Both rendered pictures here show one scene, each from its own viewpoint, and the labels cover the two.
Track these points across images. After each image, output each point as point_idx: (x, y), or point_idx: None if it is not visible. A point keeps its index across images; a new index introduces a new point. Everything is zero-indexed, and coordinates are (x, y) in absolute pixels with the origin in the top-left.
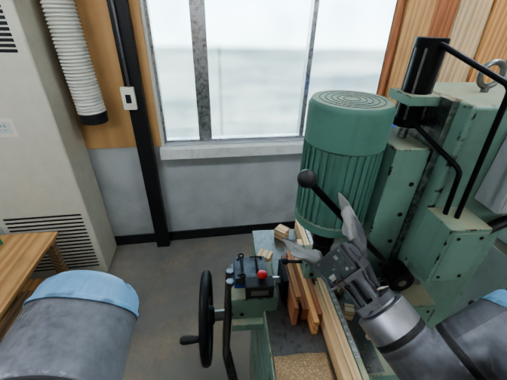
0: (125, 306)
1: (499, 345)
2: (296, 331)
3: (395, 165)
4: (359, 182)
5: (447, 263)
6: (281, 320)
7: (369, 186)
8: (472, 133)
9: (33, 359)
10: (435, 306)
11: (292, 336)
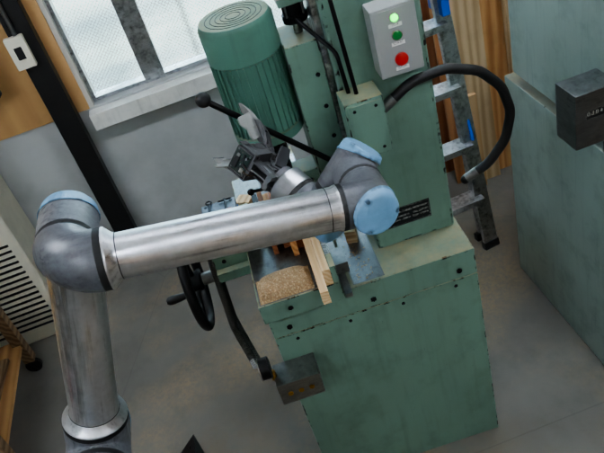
0: (89, 202)
1: (333, 173)
2: (279, 258)
3: (291, 62)
4: (262, 87)
5: (363, 137)
6: (263, 253)
7: (277, 88)
8: (330, 19)
9: (56, 216)
10: None
11: (275, 262)
